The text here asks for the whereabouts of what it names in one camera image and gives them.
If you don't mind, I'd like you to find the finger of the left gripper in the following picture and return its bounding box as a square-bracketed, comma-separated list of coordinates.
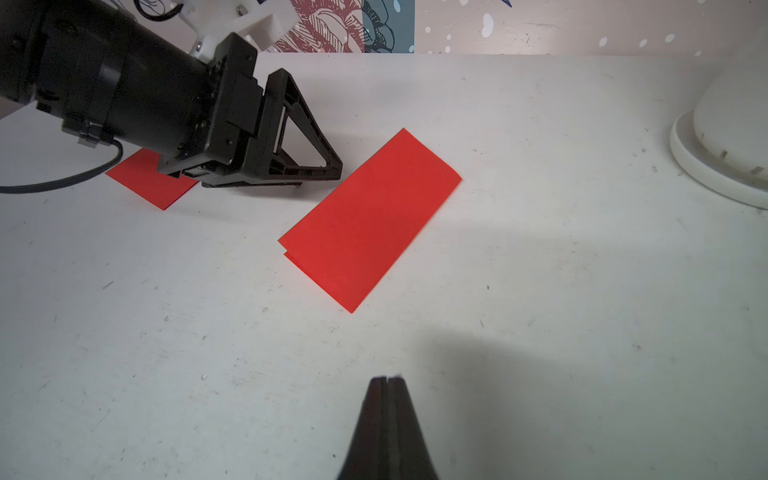
[200, 175, 303, 188]
[257, 69, 343, 182]

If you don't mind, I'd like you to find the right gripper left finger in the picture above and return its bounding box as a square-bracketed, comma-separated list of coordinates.
[338, 377, 390, 480]

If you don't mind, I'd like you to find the white pen cup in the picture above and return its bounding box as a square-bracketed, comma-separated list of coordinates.
[670, 46, 767, 210]

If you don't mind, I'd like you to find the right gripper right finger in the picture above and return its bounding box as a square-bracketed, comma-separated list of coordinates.
[386, 377, 438, 479]

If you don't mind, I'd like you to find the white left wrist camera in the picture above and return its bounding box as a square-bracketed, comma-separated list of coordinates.
[179, 0, 300, 63]

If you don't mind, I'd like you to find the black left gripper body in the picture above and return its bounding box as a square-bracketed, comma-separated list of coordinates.
[157, 33, 264, 180]

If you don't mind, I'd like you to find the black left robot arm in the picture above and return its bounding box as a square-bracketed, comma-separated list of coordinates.
[1, 1, 343, 188]

